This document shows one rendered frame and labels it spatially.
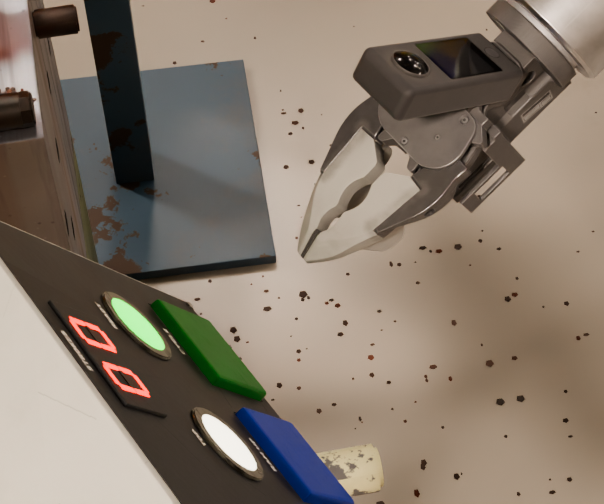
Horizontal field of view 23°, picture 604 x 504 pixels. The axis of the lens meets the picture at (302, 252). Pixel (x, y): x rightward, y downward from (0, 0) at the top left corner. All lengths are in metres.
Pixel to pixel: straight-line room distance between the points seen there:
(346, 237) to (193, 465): 0.23
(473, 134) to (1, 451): 0.36
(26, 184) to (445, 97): 0.49
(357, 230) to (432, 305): 1.25
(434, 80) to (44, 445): 0.32
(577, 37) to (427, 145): 0.12
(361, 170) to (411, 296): 1.25
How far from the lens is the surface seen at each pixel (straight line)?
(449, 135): 0.94
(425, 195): 0.94
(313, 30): 2.52
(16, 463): 0.78
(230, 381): 0.96
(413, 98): 0.87
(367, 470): 1.35
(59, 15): 1.36
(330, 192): 0.96
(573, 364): 2.17
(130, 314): 0.91
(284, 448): 0.93
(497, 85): 0.93
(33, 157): 1.25
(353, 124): 0.97
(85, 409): 0.76
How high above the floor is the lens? 1.86
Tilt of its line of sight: 56 degrees down
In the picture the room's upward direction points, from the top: straight up
